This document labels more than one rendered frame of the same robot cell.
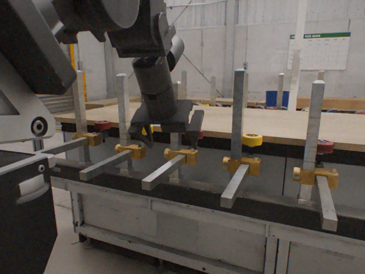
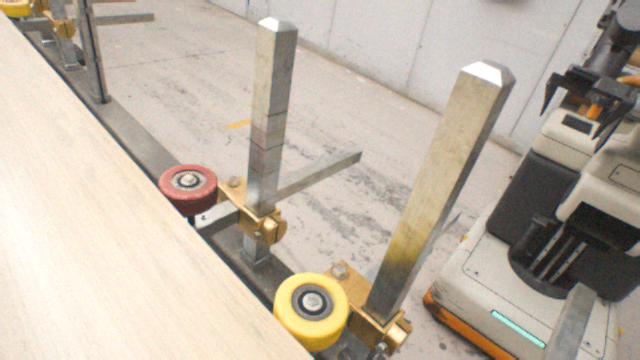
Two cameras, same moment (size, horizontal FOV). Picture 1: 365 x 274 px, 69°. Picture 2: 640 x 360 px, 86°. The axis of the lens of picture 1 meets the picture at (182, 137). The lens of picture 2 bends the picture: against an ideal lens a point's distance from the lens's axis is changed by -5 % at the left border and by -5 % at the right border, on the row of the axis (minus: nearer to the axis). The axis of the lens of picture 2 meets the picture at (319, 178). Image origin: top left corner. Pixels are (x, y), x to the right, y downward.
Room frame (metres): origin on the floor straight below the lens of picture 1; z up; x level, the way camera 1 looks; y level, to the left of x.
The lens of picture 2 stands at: (1.26, -0.24, 1.24)
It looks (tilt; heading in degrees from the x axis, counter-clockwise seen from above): 36 degrees down; 194
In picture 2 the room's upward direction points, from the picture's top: 12 degrees clockwise
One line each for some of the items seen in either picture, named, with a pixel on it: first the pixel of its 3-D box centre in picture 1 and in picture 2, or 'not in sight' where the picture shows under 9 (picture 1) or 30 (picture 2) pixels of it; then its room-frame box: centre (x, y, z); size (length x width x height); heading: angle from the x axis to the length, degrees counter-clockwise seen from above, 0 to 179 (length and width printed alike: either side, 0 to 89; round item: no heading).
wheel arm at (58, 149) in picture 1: (74, 144); not in sight; (1.15, 0.49, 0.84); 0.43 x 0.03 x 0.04; 157
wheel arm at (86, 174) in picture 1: (120, 158); not in sight; (1.05, 0.26, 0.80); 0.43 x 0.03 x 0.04; 157
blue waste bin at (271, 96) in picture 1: (277, 105); not in sight; (6.20, -2.23, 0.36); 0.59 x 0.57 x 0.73; 157
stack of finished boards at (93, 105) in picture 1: (118, 102); not in sight; (8.15, 1.96, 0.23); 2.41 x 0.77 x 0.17; 159
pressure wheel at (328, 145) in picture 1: (319, 155); (190, 207); (0.94, -0.51, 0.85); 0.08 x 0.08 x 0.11
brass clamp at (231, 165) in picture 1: (241, 164); (362, 308); (0.95, -0.22, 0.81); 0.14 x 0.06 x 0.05; 67
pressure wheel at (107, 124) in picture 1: (102, 131); not in sight; (1.33, 0.41, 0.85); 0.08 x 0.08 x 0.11
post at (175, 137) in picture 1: (176, 140); not in sight; (1.05, 0.03, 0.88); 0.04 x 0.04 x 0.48; 67
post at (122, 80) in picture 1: (124, 129); not in sight; (1.15, 0.26, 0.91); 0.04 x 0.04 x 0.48; 67
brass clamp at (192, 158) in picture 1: (181, 155); not in sight; (1.04, 0.01, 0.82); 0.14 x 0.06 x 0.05; 67
